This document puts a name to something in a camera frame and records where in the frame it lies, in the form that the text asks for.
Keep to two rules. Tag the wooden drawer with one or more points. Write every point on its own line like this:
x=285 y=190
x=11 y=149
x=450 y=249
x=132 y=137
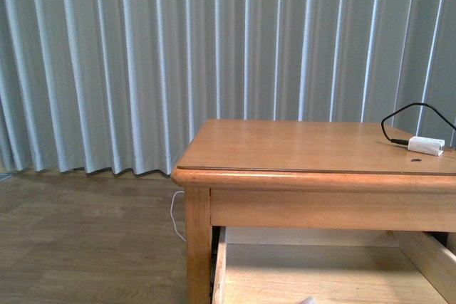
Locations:
x=266 y=265

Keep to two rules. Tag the pink marker with white cap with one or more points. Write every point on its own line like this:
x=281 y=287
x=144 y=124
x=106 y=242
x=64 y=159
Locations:
x=308 y=300

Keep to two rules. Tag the wooden nightstand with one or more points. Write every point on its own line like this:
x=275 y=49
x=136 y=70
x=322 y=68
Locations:
x=304 y=175

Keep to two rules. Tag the light grey pleated curtain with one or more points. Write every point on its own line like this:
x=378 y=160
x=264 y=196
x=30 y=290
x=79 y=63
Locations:
x=126 y=84

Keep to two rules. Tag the white adapter box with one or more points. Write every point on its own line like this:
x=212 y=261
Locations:
x=426 y=145

